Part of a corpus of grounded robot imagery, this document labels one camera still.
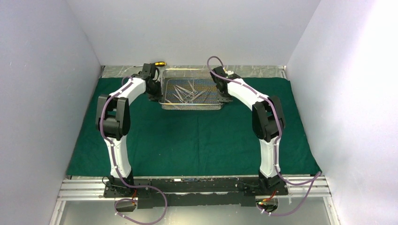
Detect green surgical drape cloth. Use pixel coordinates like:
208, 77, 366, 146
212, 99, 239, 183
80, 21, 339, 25
67, 78, 320, 177

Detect wire mesh instrument tray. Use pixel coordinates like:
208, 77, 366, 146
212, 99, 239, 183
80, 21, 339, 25
159, 68, 223, 111

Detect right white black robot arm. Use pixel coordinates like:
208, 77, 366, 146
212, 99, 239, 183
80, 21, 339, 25
210, 66, 286, 189

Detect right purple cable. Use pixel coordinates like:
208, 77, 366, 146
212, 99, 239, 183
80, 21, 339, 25
207, 56, 322, 217

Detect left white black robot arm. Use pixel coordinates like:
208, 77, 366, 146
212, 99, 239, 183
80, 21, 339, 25
95, 63, 162, 188

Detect steel surgical scissors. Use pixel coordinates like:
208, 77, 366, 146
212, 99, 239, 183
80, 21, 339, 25
187, 80, 198, 96

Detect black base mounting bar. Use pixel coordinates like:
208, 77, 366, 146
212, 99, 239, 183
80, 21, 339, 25
102, 175, 289, 209

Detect steel surgical forceps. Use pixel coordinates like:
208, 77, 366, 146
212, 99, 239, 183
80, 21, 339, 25
174, 86, 186, 104

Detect yellow black handled screwdriver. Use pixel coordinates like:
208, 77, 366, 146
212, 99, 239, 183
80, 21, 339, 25
133, 61, 167, 68

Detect aluminium front rail frame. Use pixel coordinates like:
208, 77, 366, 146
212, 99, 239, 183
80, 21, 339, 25
49, 176, 341, 225

